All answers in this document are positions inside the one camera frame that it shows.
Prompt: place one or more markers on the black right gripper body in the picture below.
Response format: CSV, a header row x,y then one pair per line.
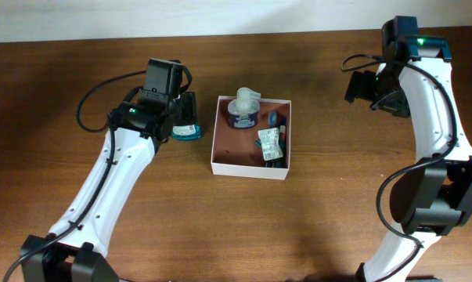
x,y
384,89

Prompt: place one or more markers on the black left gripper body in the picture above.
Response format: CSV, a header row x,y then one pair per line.
x,y
185,108

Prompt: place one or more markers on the teal mouthwash bottle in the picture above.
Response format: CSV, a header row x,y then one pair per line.
x,y
186,132

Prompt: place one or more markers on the clear pump soap bottle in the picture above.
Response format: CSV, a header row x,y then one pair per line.
x,y
244,109

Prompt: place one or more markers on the green white packet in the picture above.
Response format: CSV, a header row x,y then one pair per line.
x,y
269,140

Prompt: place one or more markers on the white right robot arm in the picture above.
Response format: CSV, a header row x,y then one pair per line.
x,y
423,202

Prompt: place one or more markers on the white cardboard box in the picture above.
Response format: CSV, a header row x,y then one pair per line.
x,y
234,151

